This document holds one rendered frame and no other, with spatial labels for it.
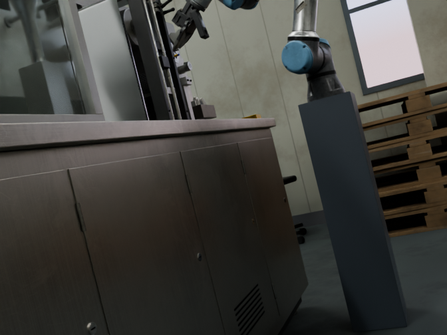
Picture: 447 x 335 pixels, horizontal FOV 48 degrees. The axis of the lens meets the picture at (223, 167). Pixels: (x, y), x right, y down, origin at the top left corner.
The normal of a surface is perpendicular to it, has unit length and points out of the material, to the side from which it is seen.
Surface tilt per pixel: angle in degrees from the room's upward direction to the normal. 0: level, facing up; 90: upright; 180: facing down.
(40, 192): 90
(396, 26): 90
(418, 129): 90
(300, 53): 97
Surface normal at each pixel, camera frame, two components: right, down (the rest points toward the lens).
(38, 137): 0.91, -0.22
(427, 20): -0.33, 0.09
